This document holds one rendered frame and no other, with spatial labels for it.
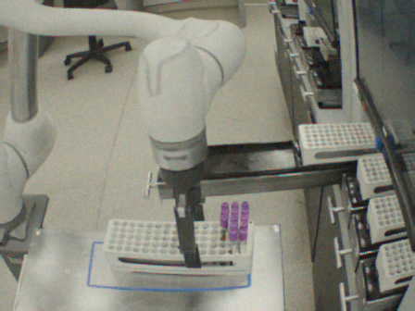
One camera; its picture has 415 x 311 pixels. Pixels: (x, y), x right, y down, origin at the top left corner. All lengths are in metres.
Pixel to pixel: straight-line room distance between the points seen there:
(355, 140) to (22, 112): 0.90
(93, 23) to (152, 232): 0.44
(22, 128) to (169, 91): 0.69
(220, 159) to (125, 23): 0.54
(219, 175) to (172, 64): 0.56
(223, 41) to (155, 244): 0.41
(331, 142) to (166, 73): 0.61
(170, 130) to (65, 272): 0.46
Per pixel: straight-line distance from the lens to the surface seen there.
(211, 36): 0.87
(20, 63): 1.24
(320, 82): 1.61
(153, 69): 0.75
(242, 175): 1.25
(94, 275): 1.05
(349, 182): 1.21
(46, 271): 1.10
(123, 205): 2.46
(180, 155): 0.82
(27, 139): 1.36
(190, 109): 0.77
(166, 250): 0.99
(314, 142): 1.26
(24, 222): 1.41
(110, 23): 0.91
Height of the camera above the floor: 1.59
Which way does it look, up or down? 37 degrees down
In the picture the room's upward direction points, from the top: 7 degrees counter-clockwise
